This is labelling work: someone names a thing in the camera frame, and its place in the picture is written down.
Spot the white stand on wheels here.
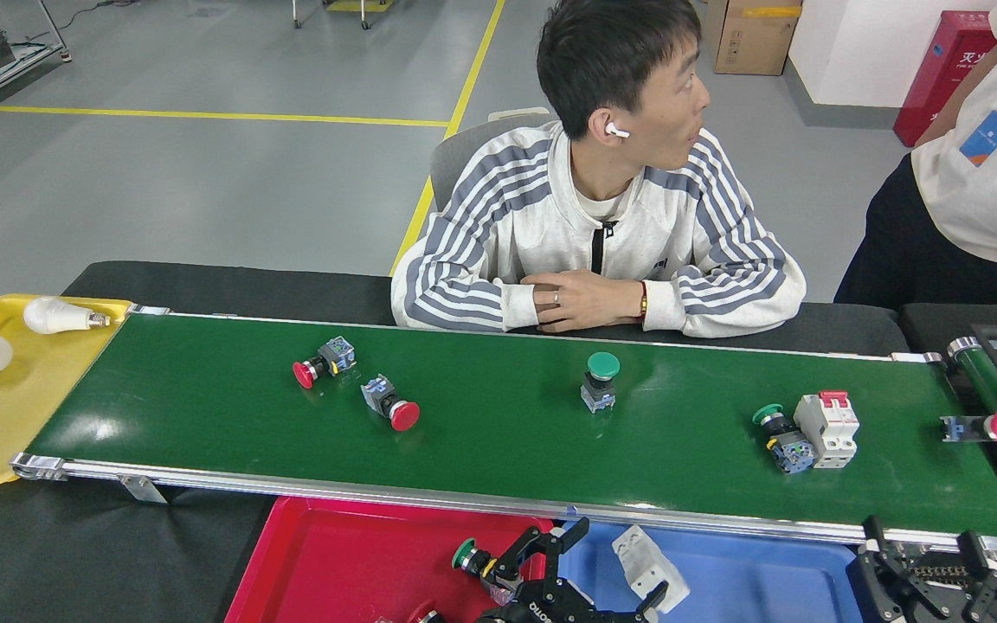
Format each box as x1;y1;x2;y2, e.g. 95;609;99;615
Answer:
291;0;396;31

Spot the standing person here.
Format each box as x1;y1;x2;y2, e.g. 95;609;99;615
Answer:
834;0;997;308

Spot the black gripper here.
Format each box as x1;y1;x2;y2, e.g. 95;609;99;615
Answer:
477;517;671;623
849;517;997;623

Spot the seated person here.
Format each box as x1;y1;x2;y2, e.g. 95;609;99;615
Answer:
390;0;807;338

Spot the cardboard box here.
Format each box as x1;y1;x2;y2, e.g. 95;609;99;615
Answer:
704;0;802;77

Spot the red bin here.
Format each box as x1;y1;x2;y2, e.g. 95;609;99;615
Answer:
223;496;556;623

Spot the blue bin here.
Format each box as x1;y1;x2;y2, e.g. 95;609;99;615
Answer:
550;519;867;623

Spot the grey chair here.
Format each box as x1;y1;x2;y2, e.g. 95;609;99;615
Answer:
429;108;556;213

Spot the black conveyor drive chain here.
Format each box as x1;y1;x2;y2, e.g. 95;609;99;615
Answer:
892;561;997;588

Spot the white circuit breaker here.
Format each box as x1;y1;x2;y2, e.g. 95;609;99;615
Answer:
611;524;691;615
794;390;861;470

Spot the red fire extinguisher cabinet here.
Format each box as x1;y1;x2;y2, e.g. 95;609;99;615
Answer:
893;10;997;148

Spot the yellow tray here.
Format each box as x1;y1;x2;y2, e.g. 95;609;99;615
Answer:
0;294;133;488

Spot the person's left hand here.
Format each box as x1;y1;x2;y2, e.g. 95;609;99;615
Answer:
533;270;645;334

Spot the metal rack on wheels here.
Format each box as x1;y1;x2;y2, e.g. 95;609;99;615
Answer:
0;0;71;120

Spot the blue id badge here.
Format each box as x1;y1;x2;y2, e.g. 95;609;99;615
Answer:
959;108;997;168

